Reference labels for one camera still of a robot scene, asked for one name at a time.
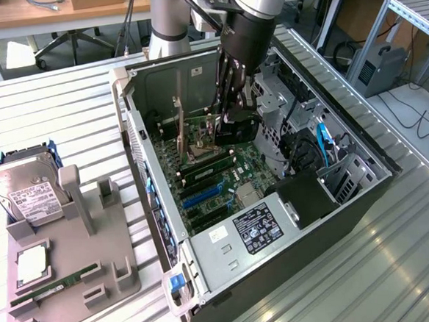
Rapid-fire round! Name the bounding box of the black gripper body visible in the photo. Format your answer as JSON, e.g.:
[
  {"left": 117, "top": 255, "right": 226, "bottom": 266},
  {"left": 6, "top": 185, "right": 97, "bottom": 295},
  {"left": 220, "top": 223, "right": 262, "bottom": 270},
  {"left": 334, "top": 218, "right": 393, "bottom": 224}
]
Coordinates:
[{"left": 217, "top": 8, "right": 281, "bottom": 77}]

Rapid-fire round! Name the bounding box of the graphics card with metal bracket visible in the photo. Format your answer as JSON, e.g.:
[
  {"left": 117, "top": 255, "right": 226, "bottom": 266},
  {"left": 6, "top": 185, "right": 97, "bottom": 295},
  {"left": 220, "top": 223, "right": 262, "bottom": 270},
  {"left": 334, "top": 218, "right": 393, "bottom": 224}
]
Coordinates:
[{"left": 169, "top": 61, "right": 264, "bottom": 163}]

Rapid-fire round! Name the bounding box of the perforated metal disk bay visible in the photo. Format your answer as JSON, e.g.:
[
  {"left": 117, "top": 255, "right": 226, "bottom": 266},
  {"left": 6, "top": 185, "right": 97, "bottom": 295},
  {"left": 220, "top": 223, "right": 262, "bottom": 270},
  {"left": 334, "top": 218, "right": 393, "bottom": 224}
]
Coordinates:
[{"left": 243, "top": 39, "right": 330, "bottom": 177}]

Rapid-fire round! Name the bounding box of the CPU socket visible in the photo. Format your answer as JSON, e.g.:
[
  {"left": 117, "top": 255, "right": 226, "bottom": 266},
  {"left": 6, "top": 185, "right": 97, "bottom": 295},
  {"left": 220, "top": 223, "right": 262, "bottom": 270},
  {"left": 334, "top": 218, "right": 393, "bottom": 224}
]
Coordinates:
[{"left": 185, "top": 141, "right": 223, "bottom": 165}]

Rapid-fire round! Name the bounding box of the green motherboard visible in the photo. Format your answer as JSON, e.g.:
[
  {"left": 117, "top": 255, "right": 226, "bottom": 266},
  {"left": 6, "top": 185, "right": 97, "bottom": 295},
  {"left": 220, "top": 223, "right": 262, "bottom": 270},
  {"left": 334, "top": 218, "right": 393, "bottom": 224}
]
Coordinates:
[{"left": 148, "top": 103, "right": 283, "bottom": 238}]

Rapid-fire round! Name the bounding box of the black slanted stand pole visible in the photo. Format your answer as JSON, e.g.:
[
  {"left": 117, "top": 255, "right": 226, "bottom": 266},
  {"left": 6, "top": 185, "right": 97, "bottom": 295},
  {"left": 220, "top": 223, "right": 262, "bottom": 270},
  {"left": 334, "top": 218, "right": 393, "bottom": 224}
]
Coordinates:
[{"left": 313, "top": 0, "right": 361, "bottom": 57}]

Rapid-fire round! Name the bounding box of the black expansion slot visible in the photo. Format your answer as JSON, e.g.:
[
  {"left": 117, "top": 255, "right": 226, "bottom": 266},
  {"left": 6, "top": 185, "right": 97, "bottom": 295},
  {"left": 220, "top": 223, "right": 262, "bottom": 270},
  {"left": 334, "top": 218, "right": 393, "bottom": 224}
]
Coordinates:
[
  {"left": 187, "top": 203, "right": 230, "bottom": 227},
  {"left": 178, "top": 173, "right": 223, "bottom": 200}
]

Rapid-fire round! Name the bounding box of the silver chipset heatsink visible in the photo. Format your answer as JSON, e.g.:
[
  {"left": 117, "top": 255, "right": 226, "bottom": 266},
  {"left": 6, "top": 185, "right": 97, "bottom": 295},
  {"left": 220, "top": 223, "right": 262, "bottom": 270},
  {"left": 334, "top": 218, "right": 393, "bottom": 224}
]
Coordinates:
[{"left": 236, "top": 183, "right": 264, "bottom": 209}]

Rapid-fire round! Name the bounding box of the black plastic air shroud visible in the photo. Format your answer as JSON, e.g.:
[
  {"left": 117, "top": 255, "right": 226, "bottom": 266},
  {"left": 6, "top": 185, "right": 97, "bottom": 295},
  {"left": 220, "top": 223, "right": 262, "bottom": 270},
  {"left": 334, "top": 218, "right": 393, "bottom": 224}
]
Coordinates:
[{"left": 262, "top": 168, "right": 342, "bottom": 234}]

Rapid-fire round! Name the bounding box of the large light blue slot latch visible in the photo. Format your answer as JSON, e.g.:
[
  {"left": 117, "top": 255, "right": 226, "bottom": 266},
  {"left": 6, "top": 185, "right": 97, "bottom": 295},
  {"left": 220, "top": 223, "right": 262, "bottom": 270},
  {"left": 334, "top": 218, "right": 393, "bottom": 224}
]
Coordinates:
[{"left": 143, "top": 176, "right": 156, "bottom": 206}]

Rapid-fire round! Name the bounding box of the grey computer tower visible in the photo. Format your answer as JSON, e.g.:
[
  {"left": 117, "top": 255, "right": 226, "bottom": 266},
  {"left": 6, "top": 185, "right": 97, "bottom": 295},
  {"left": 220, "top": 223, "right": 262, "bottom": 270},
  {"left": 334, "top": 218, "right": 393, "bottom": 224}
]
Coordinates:
[{"left": 344, "top": 40, "right": 411, "bottom": 99}]

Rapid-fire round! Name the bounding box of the grey metal disk bay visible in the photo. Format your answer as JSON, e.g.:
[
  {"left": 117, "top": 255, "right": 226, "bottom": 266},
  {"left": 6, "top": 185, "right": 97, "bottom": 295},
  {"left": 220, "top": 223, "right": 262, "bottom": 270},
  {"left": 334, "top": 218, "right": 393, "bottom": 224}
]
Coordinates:
[{"left": 315, "top": 150, "right": 394, "bottom": 208}]

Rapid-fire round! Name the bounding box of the office chair with star base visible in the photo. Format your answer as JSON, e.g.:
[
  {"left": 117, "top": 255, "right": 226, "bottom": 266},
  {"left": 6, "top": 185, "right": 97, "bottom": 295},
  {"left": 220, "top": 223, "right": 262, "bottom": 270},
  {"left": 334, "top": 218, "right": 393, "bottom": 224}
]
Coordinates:
[{"left": 32, "top": 26, "right": 118, "bottom": 70}]

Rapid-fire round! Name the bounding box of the silver power supply unit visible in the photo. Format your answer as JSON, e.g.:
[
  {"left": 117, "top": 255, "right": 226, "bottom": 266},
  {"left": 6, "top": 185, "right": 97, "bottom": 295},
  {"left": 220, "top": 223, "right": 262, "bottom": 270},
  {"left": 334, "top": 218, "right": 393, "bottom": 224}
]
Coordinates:
[{"left": 185, "top": 190, "right": 305, "bottom": 294}]

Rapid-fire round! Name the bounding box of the aluminium slat side table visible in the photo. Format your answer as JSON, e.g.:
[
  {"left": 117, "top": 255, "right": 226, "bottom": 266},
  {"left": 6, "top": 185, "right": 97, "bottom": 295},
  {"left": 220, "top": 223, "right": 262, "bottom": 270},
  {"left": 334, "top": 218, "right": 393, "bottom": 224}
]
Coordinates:
[{"left": 339, "top": 0, "right": 429, "bottom": 90}]

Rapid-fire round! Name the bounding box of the black open PC case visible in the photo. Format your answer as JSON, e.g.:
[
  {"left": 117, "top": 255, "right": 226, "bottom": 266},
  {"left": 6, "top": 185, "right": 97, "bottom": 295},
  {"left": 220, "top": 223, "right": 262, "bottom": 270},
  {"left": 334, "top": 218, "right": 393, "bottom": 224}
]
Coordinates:
[{"left": 107, "top": 26, "right": 413, "bottom": 322}]

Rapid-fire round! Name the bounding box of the blue case latch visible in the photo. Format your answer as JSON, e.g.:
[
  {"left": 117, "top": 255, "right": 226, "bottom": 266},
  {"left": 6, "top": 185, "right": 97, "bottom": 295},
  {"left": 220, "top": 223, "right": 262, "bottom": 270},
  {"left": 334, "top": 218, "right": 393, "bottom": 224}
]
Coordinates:
[{"left": 168, "top": 274, "right": 187, "bottom": 295}]

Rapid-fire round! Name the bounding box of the hard disk in blue carrier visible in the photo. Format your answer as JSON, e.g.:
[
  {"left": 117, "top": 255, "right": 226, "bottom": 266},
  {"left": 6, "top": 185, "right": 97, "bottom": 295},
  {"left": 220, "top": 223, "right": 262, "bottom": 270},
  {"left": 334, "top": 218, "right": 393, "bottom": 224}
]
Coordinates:
[{"left": 0, "top": 137, "right": 75, "bottom": 231}]

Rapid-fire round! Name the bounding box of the grey parts rack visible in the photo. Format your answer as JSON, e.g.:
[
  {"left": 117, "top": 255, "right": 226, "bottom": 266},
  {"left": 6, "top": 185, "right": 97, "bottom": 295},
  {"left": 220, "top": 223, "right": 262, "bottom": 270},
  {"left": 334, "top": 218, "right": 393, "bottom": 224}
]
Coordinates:
[{"left": 0, "top": 159, "right": 145, "bottom": 322}]

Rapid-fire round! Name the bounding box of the green RAM stick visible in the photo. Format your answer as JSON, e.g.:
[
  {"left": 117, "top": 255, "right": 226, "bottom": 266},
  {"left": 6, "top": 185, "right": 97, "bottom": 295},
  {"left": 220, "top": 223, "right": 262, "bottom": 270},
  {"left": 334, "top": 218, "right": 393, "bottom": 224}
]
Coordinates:
[{"left": 8, "top": 262, "right": 102, "bottom": 307}]

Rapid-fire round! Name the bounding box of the silver CPU chip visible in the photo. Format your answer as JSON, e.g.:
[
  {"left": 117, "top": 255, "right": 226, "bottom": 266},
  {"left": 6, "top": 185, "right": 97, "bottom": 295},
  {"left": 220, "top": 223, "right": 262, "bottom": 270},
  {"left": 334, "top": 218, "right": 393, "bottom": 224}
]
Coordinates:
[{"left": 15, "top": 246, "right": 50, "bottom": 282}]

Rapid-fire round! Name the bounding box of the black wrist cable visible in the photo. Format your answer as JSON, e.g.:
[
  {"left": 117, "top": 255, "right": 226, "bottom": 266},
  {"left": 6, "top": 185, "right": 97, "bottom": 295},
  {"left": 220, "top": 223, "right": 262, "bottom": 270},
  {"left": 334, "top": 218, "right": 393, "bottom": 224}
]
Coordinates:
[{"left": 179, "top": 0, "right": 227, "bottom": 35}]

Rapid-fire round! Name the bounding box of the black wire bundle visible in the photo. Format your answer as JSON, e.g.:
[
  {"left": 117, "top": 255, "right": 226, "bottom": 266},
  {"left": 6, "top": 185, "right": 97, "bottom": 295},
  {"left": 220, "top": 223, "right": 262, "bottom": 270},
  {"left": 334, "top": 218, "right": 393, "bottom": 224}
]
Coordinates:
[{"left": 280, "top": 126, "right": 325, "bottom": 177}]

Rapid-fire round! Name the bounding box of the blue data wire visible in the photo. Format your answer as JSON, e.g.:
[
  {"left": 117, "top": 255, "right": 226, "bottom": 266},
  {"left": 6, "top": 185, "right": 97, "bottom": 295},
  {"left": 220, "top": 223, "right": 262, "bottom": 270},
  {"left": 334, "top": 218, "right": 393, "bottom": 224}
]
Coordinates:
[{"left": 317, "top": 121, "right": 336, "bottom": 169}]

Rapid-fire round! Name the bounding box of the dangling black cable with plug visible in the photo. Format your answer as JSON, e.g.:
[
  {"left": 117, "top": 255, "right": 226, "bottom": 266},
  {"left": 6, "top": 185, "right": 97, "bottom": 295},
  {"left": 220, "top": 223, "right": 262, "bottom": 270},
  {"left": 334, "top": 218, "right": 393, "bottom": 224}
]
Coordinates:
[{"left": 118, "top": 0, "right": 142, "bottom": 58}]

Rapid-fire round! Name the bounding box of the grey blue network cable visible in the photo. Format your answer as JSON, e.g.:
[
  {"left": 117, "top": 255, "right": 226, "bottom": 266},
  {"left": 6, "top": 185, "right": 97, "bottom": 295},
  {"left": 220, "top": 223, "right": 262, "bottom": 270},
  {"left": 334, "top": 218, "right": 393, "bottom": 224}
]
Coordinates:
[{"left": 24, "top": 0, "right": 67, "bottom": 13}]

